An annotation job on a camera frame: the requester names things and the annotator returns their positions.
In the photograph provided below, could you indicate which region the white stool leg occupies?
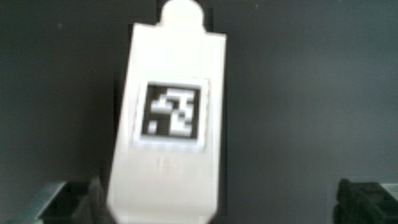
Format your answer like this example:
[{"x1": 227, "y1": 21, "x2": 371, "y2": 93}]
[{"x1": 106, "y1": 0, "x2": 225, "y2": 224}]

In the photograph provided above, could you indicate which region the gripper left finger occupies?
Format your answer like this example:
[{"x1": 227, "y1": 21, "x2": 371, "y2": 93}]
[{"x1": 16, "y1": 177, "x2": 110, "y2": 224}]

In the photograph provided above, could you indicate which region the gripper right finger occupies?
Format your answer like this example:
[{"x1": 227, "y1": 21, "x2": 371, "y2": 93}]
[{"x1": 334, "y1": 179, "x2": 398, "y2": 224}]

